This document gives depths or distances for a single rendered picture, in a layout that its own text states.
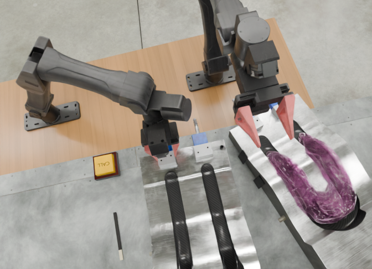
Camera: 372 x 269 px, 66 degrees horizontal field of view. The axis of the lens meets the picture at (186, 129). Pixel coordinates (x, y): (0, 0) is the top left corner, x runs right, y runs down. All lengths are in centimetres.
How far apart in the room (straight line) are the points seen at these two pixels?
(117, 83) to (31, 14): 213
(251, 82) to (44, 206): 77
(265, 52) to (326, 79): 164
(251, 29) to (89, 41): 190
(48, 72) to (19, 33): 199
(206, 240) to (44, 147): 64
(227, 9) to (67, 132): 70
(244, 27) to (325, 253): 59
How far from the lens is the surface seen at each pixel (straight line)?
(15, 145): 116
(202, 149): 82
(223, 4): 67
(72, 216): 100
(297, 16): 239
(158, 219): 83
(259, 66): 49
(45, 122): 112
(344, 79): 218
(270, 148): 91
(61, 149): 107
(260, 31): 54
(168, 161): 82
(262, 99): 54
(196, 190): 83
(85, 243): 98
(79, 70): 67
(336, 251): 86
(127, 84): 65
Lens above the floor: 171
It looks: 69 degrees down
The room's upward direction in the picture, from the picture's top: 11 degrees counter-clockwise
